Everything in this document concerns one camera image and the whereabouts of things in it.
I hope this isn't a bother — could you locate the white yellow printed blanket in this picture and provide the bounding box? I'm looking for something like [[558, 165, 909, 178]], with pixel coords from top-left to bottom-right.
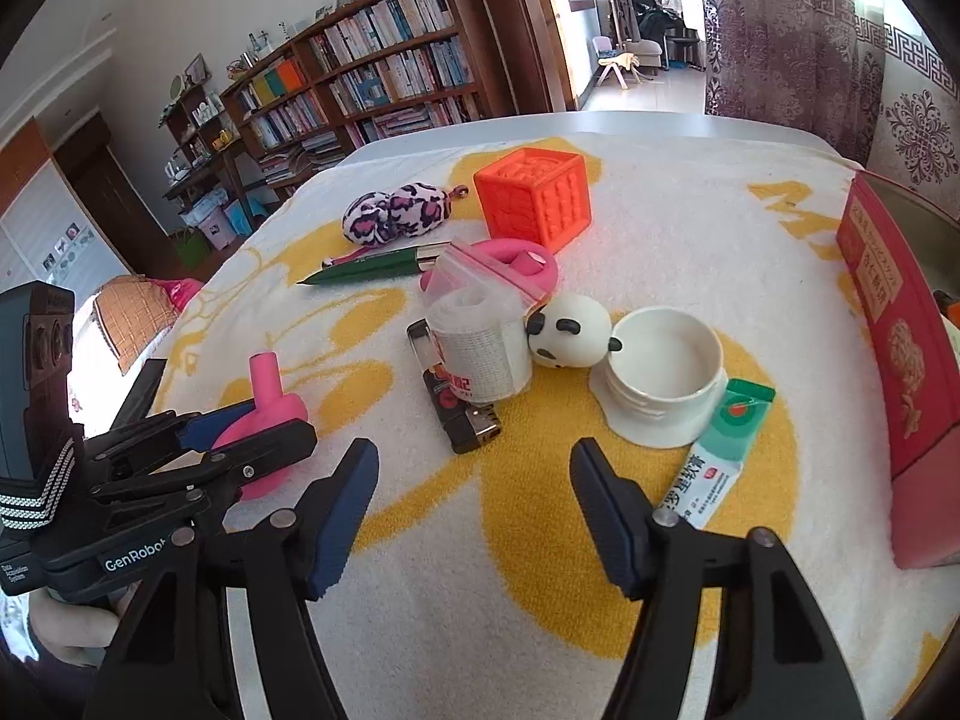
[[67, 131, 960, 720]]

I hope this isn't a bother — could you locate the green white ointment tube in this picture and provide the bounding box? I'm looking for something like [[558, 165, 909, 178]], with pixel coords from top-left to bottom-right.
[[666, 379, 777, 531]]

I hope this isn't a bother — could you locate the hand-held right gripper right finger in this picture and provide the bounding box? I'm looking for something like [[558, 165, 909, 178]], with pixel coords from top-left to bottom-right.
[[570, 439, 848, 720]]

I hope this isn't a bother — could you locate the dark wooden door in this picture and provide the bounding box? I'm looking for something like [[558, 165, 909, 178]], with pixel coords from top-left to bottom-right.
[[54, 111, 181, 282]]

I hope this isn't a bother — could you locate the black lighter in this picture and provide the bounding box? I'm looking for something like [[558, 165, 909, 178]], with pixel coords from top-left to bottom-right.
[[406, 319, 502, 455]]

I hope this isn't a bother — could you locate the white panda squeeze toy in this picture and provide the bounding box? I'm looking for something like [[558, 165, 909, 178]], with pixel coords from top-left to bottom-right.
[[525, 295, 627, 370]]

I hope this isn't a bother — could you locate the pink storage bin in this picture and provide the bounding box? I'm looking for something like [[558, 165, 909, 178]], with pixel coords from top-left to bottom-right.
[[196, 206, 233, 252]]

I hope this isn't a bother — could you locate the leopard print plush toy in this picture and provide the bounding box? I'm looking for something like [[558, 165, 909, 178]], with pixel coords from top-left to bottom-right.
[[343, 181, 470, 248]]

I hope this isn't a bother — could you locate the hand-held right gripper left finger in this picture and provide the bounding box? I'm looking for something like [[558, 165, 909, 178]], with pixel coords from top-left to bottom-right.
[[84, 437, 381, 720]]

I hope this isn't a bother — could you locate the patterned purple curtain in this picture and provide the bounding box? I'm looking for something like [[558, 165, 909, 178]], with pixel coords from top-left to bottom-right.
[[697, 0, 960, 188]]

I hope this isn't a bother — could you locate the pink foam hair curler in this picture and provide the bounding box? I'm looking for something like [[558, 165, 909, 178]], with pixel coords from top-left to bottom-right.
[[212, 351, 310, 502], [418, 236, 560, 299]]

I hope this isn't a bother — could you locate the pink fleece blanket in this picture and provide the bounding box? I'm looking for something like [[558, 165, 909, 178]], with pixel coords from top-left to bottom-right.
[[146, 277, 203, 308]]

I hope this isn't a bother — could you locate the bagged white bandage roll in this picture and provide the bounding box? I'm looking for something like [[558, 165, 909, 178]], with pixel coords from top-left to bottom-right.
[[426, 240, 550, 404]]

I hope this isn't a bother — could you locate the orange quilted pillow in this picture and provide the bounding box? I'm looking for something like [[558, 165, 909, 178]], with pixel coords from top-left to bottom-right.
[[94, 275, 177, 376]]

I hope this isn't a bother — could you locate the person's left hand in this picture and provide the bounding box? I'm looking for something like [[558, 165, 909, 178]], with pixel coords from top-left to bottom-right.
[[28, 592, 140, 668]]

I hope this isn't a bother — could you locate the white ceramic dish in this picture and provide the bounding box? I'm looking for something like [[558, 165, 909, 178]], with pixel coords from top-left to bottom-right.
[[589, 305, 730, 449]]

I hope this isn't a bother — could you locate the dark orange rubber cube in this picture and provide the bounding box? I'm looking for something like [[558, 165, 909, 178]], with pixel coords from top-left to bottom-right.
[[472, 150, 593, 254]]

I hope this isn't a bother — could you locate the dark green cream tube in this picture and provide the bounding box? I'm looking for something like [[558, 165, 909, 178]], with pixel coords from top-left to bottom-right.
[[298, 241, 451, 287]]

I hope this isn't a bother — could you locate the small wooden stool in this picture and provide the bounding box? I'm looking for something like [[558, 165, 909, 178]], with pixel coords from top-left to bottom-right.
[[598, 52, 640, 91]]

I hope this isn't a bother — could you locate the red cardboard box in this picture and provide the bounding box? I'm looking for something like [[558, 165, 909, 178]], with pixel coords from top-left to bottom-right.
[[835, 169, 960, 571]]

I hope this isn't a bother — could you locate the small wooden shelf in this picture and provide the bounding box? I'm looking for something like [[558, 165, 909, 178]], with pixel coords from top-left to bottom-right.
[[157, 79, 248, 203]]

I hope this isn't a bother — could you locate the large wooden bookshelf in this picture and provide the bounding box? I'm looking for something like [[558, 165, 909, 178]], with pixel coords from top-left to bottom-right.
[[221, 0, 496, 188]]

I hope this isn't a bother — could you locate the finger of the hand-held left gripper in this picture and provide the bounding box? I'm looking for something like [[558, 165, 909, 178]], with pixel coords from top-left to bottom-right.
[[79, 358, 260, 466], [86, 420, 320, 541]]

